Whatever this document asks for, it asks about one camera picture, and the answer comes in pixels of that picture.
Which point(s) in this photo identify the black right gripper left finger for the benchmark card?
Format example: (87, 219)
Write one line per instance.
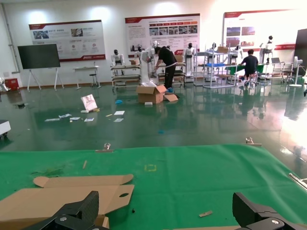
(88, 206)

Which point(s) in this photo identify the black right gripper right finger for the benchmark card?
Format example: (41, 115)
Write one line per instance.
(247, 210)

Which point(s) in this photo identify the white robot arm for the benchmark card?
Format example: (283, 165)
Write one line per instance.
(3, 85)

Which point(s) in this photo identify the cardboard box with lid hole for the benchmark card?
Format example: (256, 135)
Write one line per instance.
(60, 198)

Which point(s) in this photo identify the red box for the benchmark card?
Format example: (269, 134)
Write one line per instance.
(11, 84)

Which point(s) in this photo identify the small cardboard scrap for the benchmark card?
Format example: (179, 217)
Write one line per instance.
(205, 214)

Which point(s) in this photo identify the thin wooden stick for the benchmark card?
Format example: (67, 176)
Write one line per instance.
(84, 164)

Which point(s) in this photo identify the metal binder clip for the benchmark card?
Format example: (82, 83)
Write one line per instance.
(105, 148)
(297, 180)
(250, 141)

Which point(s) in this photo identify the green table cloth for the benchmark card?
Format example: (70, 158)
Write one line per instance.
(192, 182)

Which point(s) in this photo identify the yellow tape square outline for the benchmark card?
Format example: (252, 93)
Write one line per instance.
(146, 169)

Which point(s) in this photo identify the small plastic packet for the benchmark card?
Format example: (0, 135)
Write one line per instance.
(74, 118)
(64, 115)
(51, 119)
(88, 119)

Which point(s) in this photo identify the white paper sheet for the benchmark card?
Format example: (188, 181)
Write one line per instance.
(119, 112)

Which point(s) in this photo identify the white paper bag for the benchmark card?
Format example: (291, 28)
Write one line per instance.
(89, 102)

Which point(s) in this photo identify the blue shoe cover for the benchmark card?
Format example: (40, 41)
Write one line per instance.
(118, 101)

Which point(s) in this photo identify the white wheeled base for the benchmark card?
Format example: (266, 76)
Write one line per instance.
(4, 127)

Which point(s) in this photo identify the small black floor item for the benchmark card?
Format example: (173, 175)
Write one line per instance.
(20, 105)

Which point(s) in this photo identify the large open cardboard carton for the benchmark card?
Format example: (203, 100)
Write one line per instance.
(149, 94)

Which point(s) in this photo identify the black stool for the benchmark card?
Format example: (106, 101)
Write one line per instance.
(93, 75)

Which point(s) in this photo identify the white narrow table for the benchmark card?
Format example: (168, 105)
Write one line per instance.
(86, 68)

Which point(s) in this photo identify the green topped work table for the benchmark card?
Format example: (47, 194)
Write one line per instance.
(233, 67)

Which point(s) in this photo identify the seated person in black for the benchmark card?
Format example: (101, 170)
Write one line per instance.
(250, 63)

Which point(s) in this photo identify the tall white humanoid robot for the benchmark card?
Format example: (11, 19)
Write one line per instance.
(146, 69)

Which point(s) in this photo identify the dark display on stand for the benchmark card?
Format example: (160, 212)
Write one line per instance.
(38, 56)

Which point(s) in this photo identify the standing person in black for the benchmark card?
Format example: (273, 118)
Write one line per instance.
(166, 60)

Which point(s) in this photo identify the dark upright panel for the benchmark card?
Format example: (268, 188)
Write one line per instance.
(301, 45)

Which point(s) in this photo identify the grey metal shelf frame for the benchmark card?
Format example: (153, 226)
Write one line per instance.
(216, 69)

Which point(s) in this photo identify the white pedestal fan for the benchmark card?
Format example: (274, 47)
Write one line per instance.
(296, 63)

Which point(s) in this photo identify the white red wall info board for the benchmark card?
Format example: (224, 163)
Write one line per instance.
(67, 40)

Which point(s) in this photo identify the wide white red wall board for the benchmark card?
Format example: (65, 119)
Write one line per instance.
(259, 26)

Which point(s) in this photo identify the wall info board with photos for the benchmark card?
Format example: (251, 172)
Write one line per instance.
(163, 36)

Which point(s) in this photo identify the grey wall pipe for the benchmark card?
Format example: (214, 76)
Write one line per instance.
(10, 36)

